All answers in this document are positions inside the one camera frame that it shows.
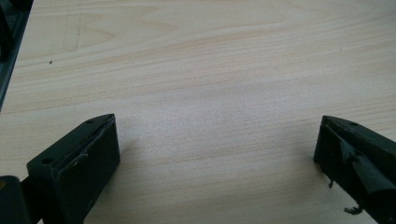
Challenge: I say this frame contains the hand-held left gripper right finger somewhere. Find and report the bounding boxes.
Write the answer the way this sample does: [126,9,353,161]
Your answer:
[313,115,396,224]

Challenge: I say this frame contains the dark table edge frame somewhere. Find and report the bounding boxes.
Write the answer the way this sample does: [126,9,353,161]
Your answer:
[0,0,35,112]

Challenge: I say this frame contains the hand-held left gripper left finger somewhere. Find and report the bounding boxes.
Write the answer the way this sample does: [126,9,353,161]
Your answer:
[26,113,121,224]

